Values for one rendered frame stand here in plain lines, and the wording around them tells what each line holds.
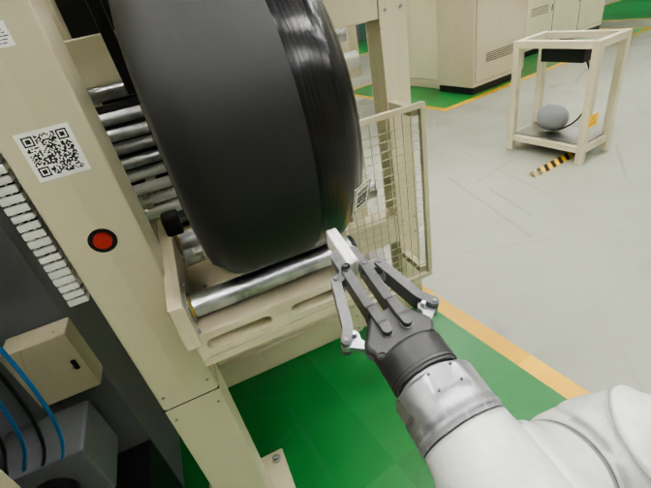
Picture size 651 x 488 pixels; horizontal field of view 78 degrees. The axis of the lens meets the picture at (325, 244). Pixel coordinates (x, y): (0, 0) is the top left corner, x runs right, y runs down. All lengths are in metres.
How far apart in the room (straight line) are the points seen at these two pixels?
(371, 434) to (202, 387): 0.77
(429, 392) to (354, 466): 1.17
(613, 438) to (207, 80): 0.57
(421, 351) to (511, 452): 0.11
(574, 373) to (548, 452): 1.43
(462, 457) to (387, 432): 1.22
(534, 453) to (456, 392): 0.07
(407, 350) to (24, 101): 0.62
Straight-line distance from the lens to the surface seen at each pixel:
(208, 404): 1.07
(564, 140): 3.46
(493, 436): 0.39
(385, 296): 0.49
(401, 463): 1.55
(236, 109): 0.55
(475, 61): 5.24
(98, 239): 0.79
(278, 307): 0.80
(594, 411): 0.49
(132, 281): 0.84
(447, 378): 0.41
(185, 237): 1.03
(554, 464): 0.41
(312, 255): 0.80
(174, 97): 0.56
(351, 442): 1.60
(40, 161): 0.76
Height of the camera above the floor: 1.36
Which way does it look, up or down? 32 degrees down
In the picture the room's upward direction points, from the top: 12 degrees counter-clockwise
